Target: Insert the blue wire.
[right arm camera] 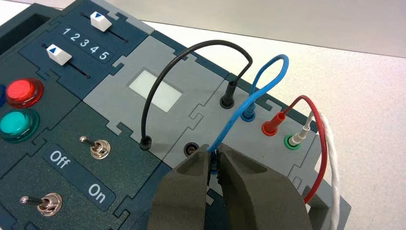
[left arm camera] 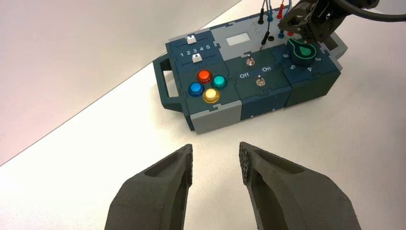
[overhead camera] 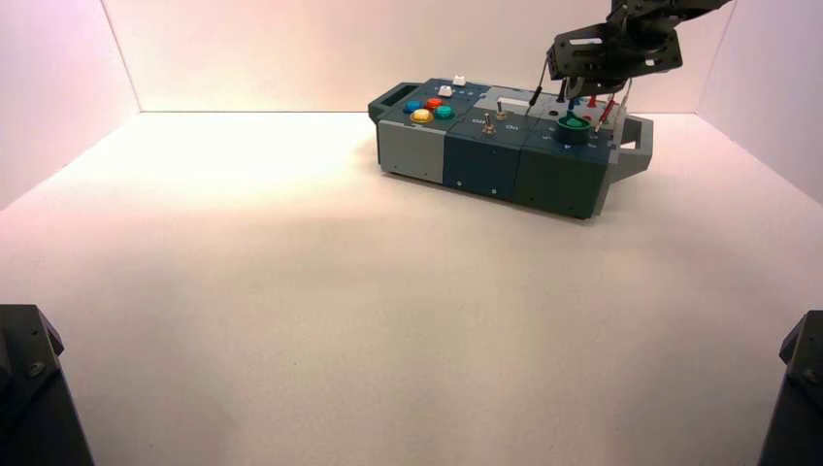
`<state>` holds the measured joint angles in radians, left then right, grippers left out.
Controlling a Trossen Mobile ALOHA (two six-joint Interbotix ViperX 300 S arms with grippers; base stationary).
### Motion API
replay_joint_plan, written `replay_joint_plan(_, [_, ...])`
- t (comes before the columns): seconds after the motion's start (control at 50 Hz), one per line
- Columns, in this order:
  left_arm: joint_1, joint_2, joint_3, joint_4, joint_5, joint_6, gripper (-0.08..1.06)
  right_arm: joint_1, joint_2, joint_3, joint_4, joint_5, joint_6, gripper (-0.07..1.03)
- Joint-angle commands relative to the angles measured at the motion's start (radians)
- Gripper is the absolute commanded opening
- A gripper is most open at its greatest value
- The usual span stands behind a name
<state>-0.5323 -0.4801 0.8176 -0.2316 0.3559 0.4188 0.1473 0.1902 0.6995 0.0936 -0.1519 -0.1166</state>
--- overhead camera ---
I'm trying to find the blue grey modular control box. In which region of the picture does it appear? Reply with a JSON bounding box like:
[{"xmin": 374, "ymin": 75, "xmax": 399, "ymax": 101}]
[{"xmin": 367, "ymin": 77, "xmax": 656, "ymax": 221}]

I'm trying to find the white jumper wire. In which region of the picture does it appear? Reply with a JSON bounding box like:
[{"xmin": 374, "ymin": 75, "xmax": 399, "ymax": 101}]
[{"xmin": 616, "ymin": 79, "xmax": 636, "ymax": 128}]

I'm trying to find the green rotary knob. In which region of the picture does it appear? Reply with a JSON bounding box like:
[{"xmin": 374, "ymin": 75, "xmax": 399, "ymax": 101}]
[{"xmin": 553, "ymin": 112, "xmax": 593, "ymax": 147}]

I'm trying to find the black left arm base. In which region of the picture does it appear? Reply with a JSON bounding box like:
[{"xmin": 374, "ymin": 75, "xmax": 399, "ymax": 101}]
[{"xmin": 0, "ymin": 304, "xmax": 96, "ymax": 466}]

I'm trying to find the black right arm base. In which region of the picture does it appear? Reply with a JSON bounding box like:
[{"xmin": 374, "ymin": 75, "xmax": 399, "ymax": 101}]
[{"xmin": 757, "ymin": 310, "xmax": 823, "ymax": 466}]

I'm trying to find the red jumper wire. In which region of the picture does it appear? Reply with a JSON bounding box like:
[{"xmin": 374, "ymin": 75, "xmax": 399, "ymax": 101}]
[{"xmin": 586, "ymin": 92, "xmax": 620, "ymax": 134}]

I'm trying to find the black jumper wire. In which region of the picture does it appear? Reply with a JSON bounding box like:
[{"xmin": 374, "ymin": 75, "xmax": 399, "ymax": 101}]
[{"xmin": 527, "ymin": 57, "xmax": 569, "ymax": 117}]

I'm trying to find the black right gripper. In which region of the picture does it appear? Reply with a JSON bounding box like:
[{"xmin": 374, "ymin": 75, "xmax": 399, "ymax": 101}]
[{"xmin": 546, "ymin": 24, "xmax": 684, "ymax": 102}]

